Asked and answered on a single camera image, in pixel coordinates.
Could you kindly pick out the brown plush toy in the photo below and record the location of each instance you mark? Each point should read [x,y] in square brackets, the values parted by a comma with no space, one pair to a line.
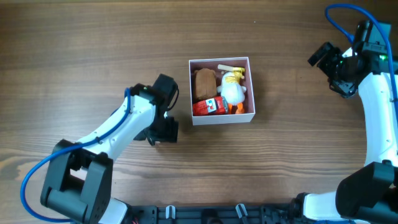
[204,86]

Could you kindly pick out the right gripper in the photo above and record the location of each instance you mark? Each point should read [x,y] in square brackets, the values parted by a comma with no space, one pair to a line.
[329,58]

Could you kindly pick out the red toy fire truck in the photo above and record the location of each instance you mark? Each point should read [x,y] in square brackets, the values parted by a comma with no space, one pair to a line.
[211,106]

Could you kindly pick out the white plush duck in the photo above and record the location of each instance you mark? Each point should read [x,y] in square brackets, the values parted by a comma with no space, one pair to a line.
[233,91]

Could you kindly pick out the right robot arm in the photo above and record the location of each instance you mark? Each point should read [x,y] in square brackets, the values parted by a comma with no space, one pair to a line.
[369,194]

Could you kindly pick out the yellow rattle drum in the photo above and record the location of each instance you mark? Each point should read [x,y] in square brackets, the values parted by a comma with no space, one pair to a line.
[239,71]

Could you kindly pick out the pink cardboard box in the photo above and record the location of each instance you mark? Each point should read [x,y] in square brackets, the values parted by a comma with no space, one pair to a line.
[249,104]

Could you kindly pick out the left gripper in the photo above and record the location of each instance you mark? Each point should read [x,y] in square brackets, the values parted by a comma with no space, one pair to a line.
[169,135]

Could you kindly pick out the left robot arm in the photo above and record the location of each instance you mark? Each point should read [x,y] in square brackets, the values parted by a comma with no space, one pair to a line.
[79,176]

